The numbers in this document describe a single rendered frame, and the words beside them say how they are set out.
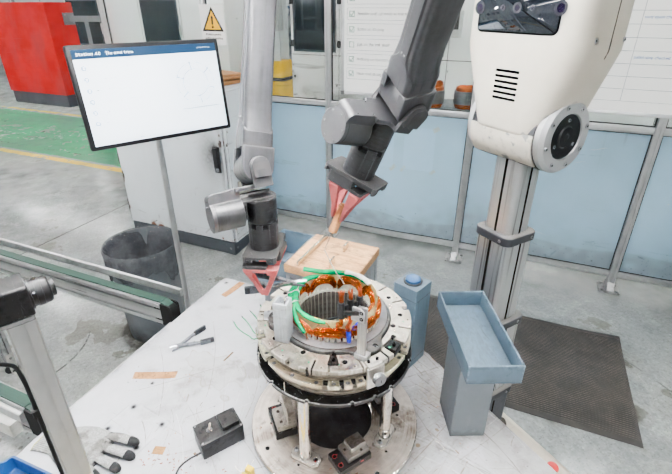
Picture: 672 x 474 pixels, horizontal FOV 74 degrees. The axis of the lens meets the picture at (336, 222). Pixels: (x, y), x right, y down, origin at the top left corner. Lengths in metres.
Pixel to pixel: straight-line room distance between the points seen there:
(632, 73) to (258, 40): 2.38
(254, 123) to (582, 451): 1.95
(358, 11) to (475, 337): 2.41
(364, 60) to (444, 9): 2.49
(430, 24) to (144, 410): 1.07
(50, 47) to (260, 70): 3.67
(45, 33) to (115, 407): 3.56
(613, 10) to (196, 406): 1.23
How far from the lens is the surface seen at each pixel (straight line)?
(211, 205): 0.80
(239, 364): 1.32
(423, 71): 0.66
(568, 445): 2.32
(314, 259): 1.19
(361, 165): 0.74
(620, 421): 2.51
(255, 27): 0.88
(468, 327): 1.07
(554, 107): 1.00
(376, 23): 3.05
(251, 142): 0.81
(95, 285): 1.86
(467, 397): 1.09
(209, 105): 1.83
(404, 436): 1.12
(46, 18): 4.41
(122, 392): 1.34
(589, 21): 0.96
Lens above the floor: 1.68
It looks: 26 degrees down
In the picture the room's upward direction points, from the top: straight up
